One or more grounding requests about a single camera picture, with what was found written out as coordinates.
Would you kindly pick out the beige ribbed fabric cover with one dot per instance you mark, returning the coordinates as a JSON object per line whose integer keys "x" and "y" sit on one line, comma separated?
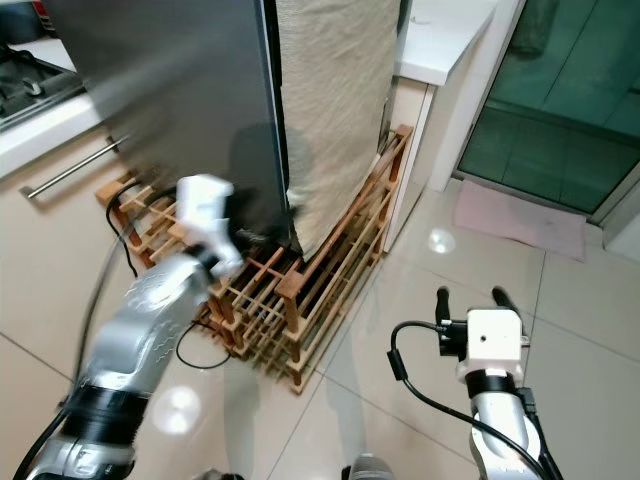
{"x": 335, "y": 90}

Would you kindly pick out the wooden wine rack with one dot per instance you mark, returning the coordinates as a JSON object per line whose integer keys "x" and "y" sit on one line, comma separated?
{"x": 290, "y": 285}

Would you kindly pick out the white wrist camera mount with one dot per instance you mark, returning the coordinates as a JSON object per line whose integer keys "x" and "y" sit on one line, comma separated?
{"x": 205, "y": 205}
{"x": 495, "y": 340}

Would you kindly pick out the pink floor mat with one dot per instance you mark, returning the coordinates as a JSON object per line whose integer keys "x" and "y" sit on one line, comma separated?
{"x": 520, "y": 220}

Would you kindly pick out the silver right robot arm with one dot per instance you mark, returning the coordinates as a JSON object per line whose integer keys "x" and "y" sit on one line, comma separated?
{"x": 510, "y": 440}

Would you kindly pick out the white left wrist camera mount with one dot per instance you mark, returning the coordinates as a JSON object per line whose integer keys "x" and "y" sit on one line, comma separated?
{"x": 205, "y": 205}

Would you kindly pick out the dark sauce bottle red label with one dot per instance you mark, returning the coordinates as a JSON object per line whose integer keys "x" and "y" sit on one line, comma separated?
{"x": 43, "y": 18}

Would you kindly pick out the steel gas hob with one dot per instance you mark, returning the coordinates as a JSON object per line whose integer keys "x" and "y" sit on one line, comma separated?
{"x": 35, "y": 90}

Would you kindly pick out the white side counter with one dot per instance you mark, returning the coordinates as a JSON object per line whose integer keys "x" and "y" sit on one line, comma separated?
{"x": 445, "y": 40}

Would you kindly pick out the beige kitchen cabinet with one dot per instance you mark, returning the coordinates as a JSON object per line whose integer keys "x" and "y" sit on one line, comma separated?
{"x": 40, "y": 280}

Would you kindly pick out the dark blue pot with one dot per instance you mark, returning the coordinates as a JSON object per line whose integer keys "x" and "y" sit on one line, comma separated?
{"x": 15, "y": 20}

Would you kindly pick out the grey steel fridge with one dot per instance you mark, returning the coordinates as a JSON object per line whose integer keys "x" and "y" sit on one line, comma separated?
{"x": 180, "y": 90}

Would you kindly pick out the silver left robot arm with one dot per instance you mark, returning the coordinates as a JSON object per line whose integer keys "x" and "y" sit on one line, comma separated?
{"x": 150, "y": 330}

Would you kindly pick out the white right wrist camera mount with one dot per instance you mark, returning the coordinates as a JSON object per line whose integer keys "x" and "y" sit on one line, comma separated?
{"x": 495, "y": 340}

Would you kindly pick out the green glass sliding door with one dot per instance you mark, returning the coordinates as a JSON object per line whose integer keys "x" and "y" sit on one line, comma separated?
{"x": 550, "y": 110}

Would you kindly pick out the grey right robot foot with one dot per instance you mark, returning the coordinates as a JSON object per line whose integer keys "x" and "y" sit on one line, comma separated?
{"x": 370, "y": 468}

